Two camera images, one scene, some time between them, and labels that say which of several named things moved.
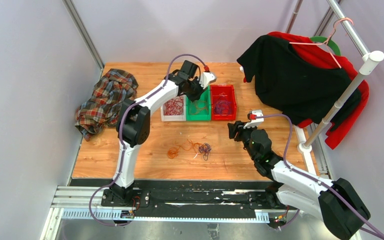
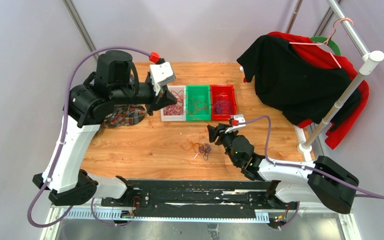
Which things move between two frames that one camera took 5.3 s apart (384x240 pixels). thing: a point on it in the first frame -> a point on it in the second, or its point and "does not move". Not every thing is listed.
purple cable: [223, 108] does not move
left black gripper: [194, 98] -> [164, 98]
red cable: [174, 106] does not move
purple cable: [205, 148] does not move
